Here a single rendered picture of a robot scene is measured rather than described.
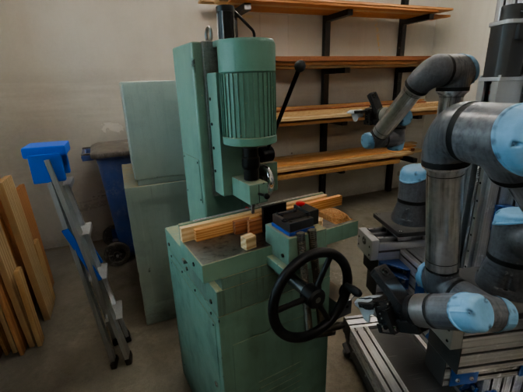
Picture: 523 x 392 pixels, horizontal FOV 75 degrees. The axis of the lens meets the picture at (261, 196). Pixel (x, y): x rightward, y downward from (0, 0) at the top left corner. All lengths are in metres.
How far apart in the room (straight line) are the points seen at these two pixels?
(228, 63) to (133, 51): 2.34
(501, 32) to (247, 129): 0.77
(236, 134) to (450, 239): 0.63
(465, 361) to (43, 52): 3.26
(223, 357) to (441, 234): 0.75
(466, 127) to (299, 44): 3.18
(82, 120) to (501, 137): 3.08
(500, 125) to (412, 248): 0.92
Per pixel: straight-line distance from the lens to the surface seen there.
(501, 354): 1.24
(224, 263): 1.02
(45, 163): 1.67
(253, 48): 1.04
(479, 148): 0.71
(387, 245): 1.48
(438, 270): 0.93
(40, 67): 3.37
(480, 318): 0.81
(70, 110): 3.35
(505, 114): 0.70
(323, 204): 1.36
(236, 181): 1.19
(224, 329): 1.14
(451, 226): 0.87
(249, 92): 1.04
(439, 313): 0.83
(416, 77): 1.44
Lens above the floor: 1.38
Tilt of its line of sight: 18 degrees down
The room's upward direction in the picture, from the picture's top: 2 degrees counter-clockwise
